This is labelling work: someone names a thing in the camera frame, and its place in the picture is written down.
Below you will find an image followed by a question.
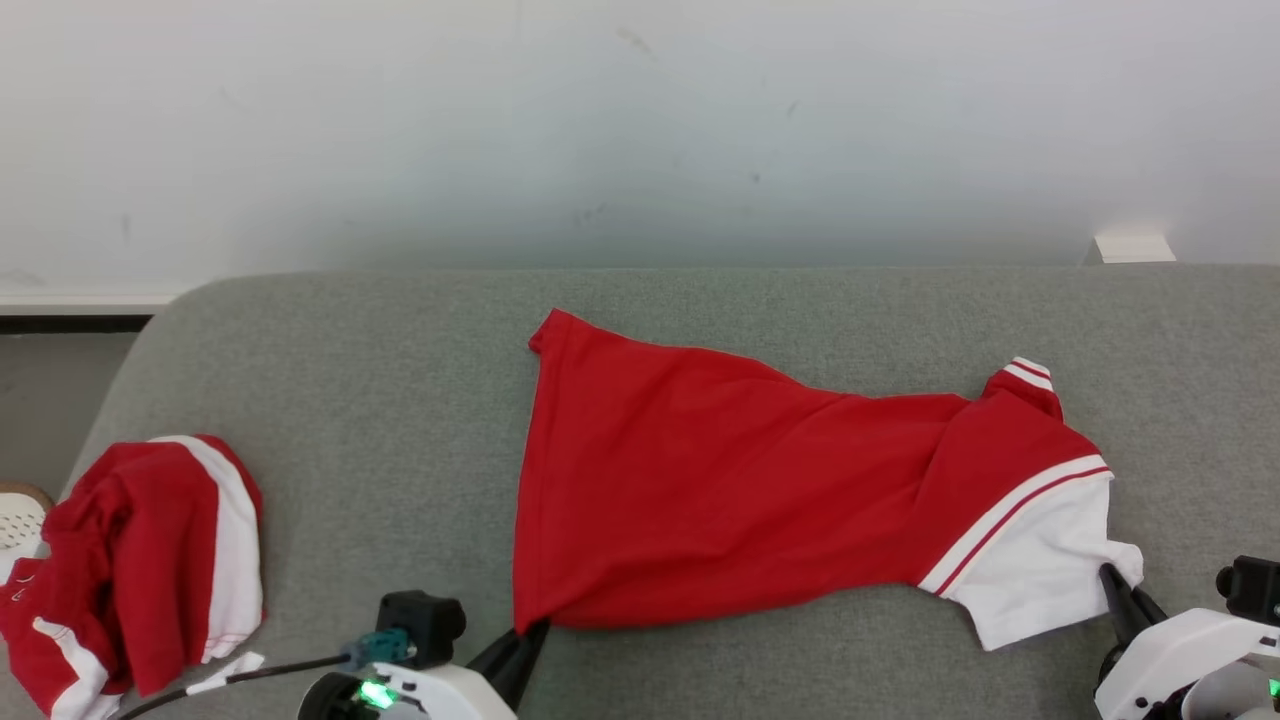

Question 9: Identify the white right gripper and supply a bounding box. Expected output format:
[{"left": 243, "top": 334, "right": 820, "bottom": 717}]
[{"left": 1093, "top": 563, "right": 1280, "bottom": 720}]

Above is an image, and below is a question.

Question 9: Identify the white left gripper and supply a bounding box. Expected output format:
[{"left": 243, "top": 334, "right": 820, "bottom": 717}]
[{"left": 298, "top": 618, "right": 551, "bottom": 720}]

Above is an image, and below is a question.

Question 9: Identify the red white lettered jersey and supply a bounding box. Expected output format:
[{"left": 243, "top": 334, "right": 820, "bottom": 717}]
[{"left": 512, "top": 308, "right": 1145, "bottom": 653}]

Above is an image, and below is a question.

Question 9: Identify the red garment with white band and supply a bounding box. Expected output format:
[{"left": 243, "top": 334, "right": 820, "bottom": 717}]
[{"left": 0, "top": 434, "right": 266, "bottom": 720}]

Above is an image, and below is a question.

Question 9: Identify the white perforated laundry basket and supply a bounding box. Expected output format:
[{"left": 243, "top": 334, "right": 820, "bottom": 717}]
[{"left": 0, "top": 483, "right": 56, "bottom": 586}]

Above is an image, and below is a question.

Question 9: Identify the black white baseboard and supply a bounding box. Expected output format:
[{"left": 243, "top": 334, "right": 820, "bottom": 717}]
[{"left": 0, "top": 290, "right": 186, "bottom": 336}]

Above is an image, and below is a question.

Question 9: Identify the black cable with teal plug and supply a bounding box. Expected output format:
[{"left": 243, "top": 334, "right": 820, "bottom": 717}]
[{"left": 110, "top": 628, "right": 416, "bottom": 720}]

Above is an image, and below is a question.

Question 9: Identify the white cable label tag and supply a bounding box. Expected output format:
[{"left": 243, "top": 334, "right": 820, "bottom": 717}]
[{"left": 185, "top": 652, "right": 266, "bottom": 697}]

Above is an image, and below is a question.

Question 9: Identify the white wall box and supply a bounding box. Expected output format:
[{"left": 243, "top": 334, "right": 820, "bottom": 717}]
[{"left": 1093, "top": 232, "right": 1178, "bottom": 265}]

